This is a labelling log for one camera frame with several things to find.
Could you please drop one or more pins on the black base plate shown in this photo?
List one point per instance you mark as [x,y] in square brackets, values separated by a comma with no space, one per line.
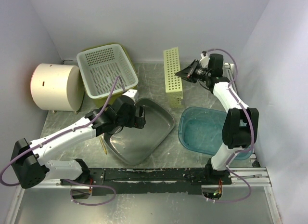
[158,180]

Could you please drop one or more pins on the pale green perforated box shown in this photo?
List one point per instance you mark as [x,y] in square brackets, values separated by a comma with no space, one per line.
[173,83]

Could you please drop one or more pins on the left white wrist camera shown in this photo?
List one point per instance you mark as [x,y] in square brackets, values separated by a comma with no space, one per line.
[132,94]

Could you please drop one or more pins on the cream cylindrical container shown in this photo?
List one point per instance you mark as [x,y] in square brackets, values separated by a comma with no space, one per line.
[57,87]

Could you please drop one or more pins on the blue translucent plastic container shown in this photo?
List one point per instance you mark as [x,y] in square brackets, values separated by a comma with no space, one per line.
[202,130]

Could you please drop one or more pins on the yellow pencil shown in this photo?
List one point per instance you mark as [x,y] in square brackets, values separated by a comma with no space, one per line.
[103,145]

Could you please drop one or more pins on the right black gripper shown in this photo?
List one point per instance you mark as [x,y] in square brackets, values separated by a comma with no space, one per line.
[188,73]

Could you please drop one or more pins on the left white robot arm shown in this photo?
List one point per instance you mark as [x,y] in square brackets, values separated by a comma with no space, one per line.
[33,161]

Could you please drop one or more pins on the large metal tray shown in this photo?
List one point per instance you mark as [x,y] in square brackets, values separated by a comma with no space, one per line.
[132,145]

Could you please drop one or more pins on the white perforated basket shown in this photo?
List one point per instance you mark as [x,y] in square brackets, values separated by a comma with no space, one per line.
[108,69]

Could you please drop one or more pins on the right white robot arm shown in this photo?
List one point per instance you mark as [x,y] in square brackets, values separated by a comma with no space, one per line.
[225,94]

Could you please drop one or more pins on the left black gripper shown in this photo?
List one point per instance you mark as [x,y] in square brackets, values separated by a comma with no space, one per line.
[136,121]

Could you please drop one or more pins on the olive green tub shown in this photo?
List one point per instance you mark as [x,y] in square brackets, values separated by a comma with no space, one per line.
[130,57]

